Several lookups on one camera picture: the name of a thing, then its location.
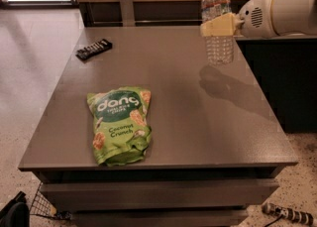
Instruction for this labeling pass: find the black white striped handle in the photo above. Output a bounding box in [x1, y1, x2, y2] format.
[262, 203, 317, 227]

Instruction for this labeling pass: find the green Dang chips bag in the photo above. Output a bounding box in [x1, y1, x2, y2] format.
[87, 86, 152, 167]

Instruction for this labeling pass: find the left metal bracket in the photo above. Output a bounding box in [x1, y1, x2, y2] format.
[119, 0, 136, 27]

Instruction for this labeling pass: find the grey drawer cabinet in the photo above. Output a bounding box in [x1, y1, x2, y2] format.
[19, 27, 297, 227]

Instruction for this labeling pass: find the black wire basket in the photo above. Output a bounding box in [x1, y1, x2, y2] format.
[30, 183, 72, 221]

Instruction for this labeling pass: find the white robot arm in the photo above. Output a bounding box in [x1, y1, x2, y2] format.
[200, 0, 317, 39]

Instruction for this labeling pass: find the clear plastic water bottle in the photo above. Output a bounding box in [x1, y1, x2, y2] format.
[201, 0, 234, 65]

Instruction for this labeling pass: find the black bag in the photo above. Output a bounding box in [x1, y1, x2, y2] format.
[0, 191, 30, 227]

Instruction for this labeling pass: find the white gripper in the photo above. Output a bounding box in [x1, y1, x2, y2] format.
[200, 0, 277, 39]

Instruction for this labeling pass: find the black candy bar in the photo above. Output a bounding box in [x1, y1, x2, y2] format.
[75, 39, 113, 60]

